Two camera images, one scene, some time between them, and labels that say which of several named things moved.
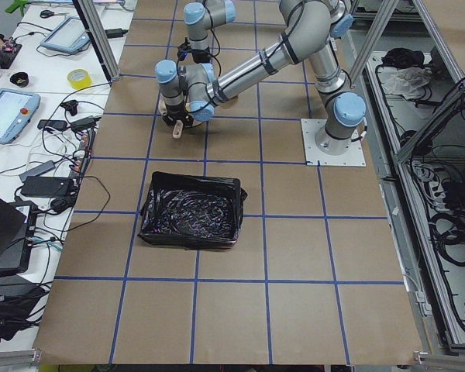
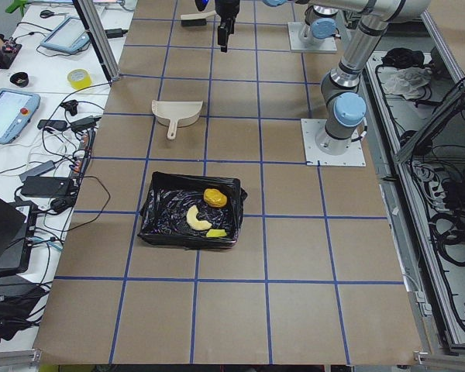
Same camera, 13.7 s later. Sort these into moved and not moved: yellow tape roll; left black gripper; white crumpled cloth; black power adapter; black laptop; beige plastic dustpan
Moved: beige plastic dustpan; left black gripper
Not moved: yellow tape roll; white crumpled cloth; black power adapter; black laptop
